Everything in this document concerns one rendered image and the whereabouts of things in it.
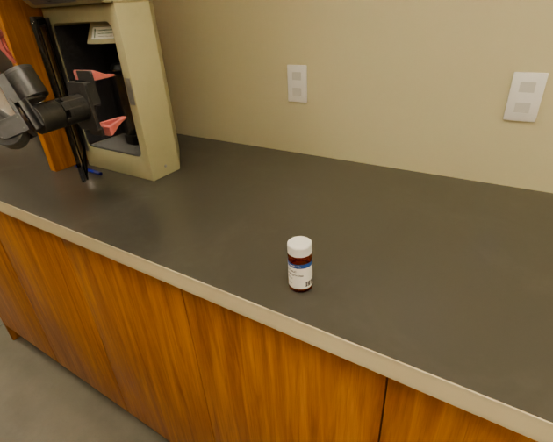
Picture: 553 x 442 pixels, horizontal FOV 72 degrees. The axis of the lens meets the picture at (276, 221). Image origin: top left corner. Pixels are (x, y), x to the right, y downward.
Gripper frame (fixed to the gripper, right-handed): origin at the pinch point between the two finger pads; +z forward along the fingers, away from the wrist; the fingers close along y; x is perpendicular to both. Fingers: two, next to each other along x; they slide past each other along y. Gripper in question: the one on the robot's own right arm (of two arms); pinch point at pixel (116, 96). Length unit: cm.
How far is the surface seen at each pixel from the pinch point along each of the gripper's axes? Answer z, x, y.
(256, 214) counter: 7.2, -31.4, -28.3
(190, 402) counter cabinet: -18, -20, -78
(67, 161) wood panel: 7, 45, -25
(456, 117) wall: 53, -67, -15
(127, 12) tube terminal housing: 15.5, 7.5, 16.8
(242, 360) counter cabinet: -17, -42, -49
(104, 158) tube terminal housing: 11.3, 30.6, -23.4
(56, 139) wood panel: 6.3, 45.3, -17.1
